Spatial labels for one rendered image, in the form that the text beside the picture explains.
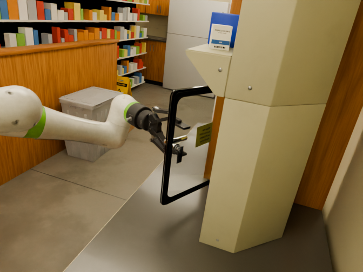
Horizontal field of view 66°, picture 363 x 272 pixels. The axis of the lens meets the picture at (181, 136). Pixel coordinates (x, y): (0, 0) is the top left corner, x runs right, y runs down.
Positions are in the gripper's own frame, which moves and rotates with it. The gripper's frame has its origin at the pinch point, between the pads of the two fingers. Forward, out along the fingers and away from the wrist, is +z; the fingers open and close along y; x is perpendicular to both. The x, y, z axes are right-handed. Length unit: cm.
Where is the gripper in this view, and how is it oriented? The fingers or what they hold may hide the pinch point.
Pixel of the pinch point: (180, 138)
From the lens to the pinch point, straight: 95.0
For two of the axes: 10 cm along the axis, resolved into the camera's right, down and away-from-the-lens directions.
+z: 6.7, 3.7, -6.4
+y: 1.1, -9.0, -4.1
